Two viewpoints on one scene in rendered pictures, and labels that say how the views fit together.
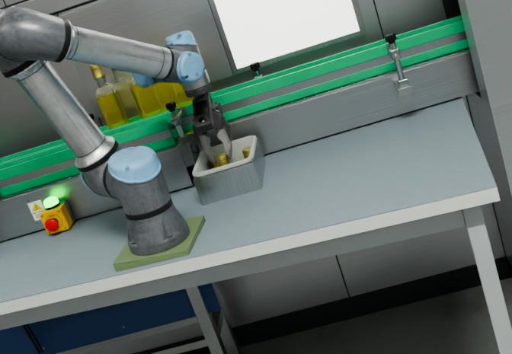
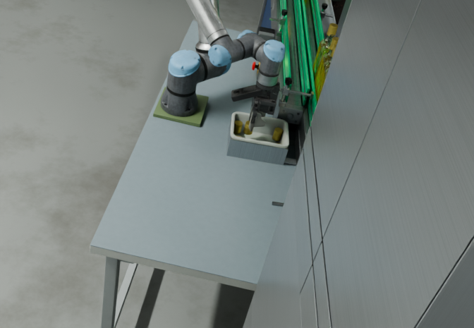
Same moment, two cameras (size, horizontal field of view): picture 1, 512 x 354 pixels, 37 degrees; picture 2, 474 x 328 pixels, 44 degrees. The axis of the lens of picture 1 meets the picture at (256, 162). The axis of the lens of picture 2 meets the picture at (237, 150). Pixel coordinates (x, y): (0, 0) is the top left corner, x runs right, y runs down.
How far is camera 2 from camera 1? 234 cm
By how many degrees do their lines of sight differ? 68
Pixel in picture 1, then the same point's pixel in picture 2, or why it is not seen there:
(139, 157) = (179, 61)
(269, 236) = (139, 146)
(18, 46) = not seen: outside the picture
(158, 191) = (172, 82)
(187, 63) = (211, 51)
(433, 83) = not seen: hidden behind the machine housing
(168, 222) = (168, 99)
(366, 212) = (122, 186)
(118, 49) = (192, 6)
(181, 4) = not seen: hidden behind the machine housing
